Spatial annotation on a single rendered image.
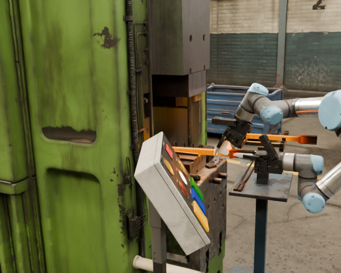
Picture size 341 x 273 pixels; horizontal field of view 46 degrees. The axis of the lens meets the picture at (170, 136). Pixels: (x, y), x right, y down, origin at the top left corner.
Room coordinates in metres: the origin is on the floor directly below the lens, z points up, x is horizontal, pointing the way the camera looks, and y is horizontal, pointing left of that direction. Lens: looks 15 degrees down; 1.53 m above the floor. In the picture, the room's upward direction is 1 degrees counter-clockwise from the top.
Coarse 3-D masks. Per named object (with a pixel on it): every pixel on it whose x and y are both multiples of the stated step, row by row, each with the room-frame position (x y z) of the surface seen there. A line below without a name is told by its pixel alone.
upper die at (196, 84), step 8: (200, 72) 1.76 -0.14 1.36; (152, 80) 1.71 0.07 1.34; (160, 80) 1.69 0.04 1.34; (168, 80) 1.68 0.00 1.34; (176, 80) 1.66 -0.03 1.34; (184, 80) 1.65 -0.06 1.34; (192, 80) 1.67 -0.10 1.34; (200, 80) 1.76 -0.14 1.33; (152, 88) 1.71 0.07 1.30; (160, 88) 1.69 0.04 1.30; (168, 88) 1.68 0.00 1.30; (176, 88) 1.66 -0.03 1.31; (184, 88) 1.65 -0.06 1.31; (192, 88) 1.67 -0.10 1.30; (200, 88) 1.76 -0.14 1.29; (176, 96) 1.66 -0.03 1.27; (184, 96) 1.65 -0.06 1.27
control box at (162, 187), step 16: (144, 144) 1.31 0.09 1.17; (160, 144) 1.19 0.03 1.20; (144, 160) 1.11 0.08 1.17; (160, 160) 1.04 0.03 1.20; (176, 160) 1.27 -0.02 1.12; (144, 176) 1.02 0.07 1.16; (160, 176) 1.02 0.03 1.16; (176, 176) 1.12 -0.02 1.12; (160, 192) 1.02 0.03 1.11; (176, 192) 1.02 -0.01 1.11; (160, 208) 1.02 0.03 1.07; (176, 208) 1.02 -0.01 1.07; (192, 208) 1.06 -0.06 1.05; (176, 224) 1.02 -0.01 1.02; (192, 224) 1.02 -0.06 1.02; (192, 240) 1.02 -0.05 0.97; (208, 240) 1.02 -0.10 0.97
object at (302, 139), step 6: (252, 138) 2.13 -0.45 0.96; (258, 138) 2.12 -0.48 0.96; (270, 138) 2.10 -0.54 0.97; (276, 138) 2.09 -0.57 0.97; (288, 138) 2.07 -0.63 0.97; (294, 138) 2.06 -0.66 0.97; (300, 138) 2.04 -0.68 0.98; (306, 138) 2.04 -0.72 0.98; (312, 138) 2.04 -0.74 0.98; (312, 144) 2.03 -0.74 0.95
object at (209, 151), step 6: (174, 150) 1.79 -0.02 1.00; (180, 150) 1.78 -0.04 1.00; (186, 150) 1.76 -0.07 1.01; (192, 150) 1.75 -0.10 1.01; (198, 150) 1.74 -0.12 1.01; (204, 150) 1.73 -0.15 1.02; (210, 150) 1.72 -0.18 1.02; (228, 150) 1.70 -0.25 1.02; (234, 150) 1.68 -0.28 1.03; (240, 150) 1.67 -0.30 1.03; (246, 150) 1.67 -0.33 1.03; (252, 150) 1.66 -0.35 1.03; (228, 156) 1.68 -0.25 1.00; (234, 156) 1.67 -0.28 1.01
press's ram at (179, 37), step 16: (160, 0) 1.63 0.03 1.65; (176, 0) 1.60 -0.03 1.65; (192, 0) 1.68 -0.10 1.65; (208, 0) 1.85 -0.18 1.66; (160, 16) 1.63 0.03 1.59; (176, 16) 1.60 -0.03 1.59; (192, 16) 1.68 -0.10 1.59; (208, 16) 1.85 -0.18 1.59; (160, 32) 1.64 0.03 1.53; (176, 32) 1.61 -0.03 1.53; (192, 32) 1.68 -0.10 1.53; (208, 32) 1.85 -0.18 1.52; (160, 48) 1.64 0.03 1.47; (176, 48) 1.61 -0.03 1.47; (192, 48) 1.68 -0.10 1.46; (208, 48) 1.85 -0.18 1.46; (160, 64) 1.64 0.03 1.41; (176, 64) 1.61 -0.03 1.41; (192, 64) 1.67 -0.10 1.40; (208, 64) 1.85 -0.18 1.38
